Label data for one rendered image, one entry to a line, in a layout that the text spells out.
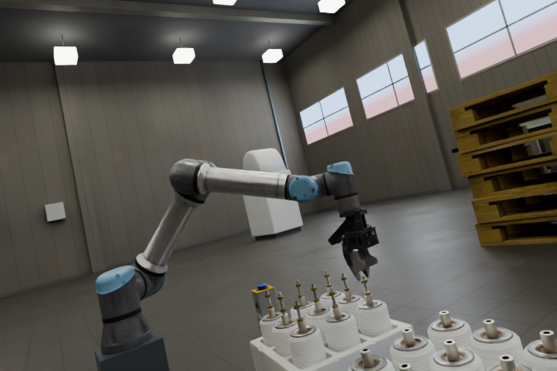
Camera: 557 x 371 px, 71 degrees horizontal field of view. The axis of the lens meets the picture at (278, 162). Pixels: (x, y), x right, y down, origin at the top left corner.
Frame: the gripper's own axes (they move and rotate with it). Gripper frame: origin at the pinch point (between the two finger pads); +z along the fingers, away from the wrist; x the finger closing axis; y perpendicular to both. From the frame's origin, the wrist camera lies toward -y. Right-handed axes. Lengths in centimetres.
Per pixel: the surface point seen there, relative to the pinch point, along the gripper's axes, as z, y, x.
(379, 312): 10.7, 5.0, -1.8
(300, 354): 13.4, -3.4, -27.1
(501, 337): 9.0, 44.3, -12.0
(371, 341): 16.5, 5.4, -8.2
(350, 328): 11.6, 2.3, -12.2
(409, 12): -384, -350, 750
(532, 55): -178, -139, 724
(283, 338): 11.8, -14.4, -24.0
